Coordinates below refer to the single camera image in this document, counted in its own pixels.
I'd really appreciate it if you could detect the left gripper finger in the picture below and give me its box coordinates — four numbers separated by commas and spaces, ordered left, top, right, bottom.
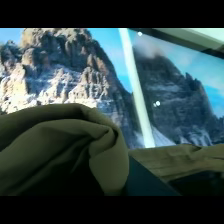
124, 155, 182, 197

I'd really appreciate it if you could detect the olive green garment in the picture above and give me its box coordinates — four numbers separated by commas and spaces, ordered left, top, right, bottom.
0, 102, 224, 197

